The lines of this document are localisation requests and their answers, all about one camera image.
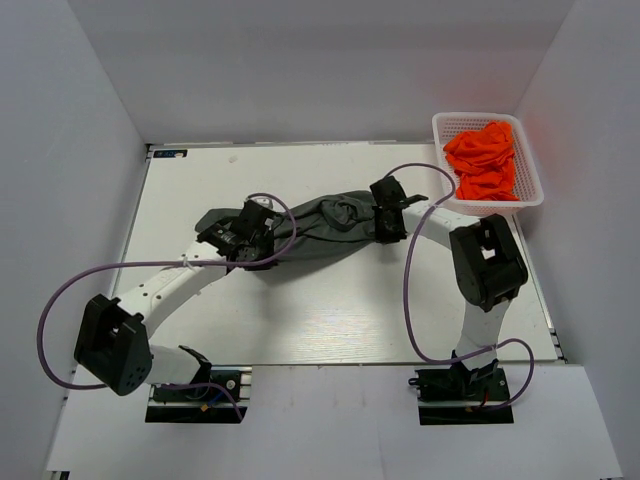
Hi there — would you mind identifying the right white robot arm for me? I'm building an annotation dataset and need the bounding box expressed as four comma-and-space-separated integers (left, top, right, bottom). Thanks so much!
370, 175, 528, 384

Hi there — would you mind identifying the white plastic basket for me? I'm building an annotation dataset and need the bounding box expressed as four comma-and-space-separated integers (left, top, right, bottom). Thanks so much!
432, 112, 544, 216

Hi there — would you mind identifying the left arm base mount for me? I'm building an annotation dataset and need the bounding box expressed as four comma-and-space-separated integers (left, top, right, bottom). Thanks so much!
145, 366, 252, 425

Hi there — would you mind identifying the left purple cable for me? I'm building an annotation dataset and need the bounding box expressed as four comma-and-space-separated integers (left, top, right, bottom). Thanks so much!
36, 192, 299, 421

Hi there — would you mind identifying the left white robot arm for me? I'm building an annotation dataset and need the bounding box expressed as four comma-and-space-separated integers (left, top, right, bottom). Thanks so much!
74, 200, 276, 396

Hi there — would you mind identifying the orange t shirt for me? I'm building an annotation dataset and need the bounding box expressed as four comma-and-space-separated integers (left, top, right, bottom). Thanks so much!
443, 121, 519, 202

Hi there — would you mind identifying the purple cable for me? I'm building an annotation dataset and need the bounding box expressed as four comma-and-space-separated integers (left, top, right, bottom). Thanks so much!
382, 162, 535, 412
36, 192, 299, 421

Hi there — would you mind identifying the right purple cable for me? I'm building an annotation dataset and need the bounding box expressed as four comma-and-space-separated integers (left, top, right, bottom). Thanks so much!
382, 162, 535, 412

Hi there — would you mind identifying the blue label sticker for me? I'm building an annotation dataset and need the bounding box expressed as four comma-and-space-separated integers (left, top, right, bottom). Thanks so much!
152, 149, 188, 159

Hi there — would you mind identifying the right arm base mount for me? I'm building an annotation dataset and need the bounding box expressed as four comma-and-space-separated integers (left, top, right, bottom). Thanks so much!
407, 368, 514, 426

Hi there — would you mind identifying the dark grey t shirt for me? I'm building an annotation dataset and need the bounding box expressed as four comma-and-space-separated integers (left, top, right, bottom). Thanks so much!
189, 190, 375, 271

